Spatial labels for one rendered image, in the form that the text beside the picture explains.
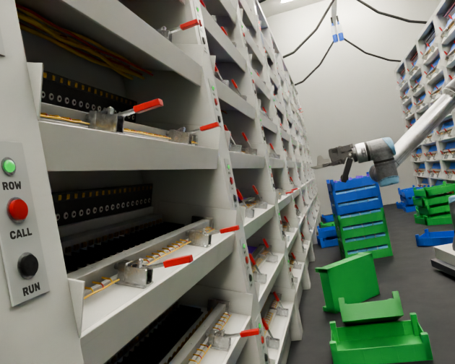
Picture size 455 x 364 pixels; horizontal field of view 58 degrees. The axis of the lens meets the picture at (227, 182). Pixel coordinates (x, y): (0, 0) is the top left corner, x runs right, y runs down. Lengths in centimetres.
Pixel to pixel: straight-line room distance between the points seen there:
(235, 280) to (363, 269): 119
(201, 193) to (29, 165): 63
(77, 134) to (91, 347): 21
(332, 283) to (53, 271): 166
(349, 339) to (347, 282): 40
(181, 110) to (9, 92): 64
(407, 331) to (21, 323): 147
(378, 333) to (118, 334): 131
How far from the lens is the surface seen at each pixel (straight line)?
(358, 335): 168
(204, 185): 96
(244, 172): 165
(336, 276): 197
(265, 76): 240
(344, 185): 283
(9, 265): 34
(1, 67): 39
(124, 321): 48
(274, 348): 130
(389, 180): 199
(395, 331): 169
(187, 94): 99
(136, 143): 56
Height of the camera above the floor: 64
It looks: 1 degrees up
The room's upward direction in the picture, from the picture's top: 11 degrees counter-clockwise
